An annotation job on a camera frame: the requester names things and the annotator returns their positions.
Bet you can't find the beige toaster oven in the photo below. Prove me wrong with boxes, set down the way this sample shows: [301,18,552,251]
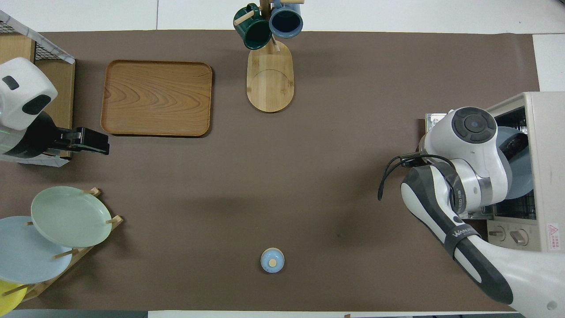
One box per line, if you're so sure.
[425,91,565,254]

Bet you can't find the wooden shelf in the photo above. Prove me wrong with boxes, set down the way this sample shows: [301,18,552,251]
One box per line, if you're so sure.
[0,33,76,159]

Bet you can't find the light blue racked plate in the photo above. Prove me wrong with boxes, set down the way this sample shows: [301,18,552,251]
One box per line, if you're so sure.
[0,216,73,284]

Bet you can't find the blue mug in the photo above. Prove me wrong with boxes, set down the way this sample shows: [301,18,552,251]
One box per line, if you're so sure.
[269,0,304,39]

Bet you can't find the wooden plate rack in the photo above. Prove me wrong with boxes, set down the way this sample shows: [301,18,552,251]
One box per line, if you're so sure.
[0,188,124,303]

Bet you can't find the black wire basket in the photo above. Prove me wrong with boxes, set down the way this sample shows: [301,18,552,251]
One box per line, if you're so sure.
[0,20,51,61]

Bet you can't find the pale green plate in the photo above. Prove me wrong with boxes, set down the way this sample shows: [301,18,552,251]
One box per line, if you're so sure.
[31,186,113,248]

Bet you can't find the dark purple eggplant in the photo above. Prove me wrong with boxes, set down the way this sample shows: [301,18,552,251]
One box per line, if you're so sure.
[503,132,529,162]

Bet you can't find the dark green mug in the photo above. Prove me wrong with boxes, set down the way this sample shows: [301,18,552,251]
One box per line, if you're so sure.
[233,4,273,50]

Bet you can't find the light blue serving plate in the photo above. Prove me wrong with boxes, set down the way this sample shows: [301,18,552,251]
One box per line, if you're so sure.
[497,127,535,200]

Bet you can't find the wooden rectangular tray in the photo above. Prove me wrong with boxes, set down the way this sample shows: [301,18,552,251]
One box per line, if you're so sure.
[101,60,213,137]

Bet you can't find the wooden mug tree stand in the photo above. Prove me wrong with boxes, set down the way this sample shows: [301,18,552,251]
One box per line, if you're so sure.
[233,0,305,113]

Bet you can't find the white marbled cloth liner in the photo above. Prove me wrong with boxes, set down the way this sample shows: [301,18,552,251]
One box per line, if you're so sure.
[0,10,76,167]

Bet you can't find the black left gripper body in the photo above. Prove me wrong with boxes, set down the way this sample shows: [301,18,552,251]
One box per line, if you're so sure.
[54,127,109,151]

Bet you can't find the yellow plate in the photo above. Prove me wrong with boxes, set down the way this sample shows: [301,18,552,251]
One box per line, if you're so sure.
[0,279,28,317]

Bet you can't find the brown table mat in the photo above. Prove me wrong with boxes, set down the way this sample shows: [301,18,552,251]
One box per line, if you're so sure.
[0,30,564,312]

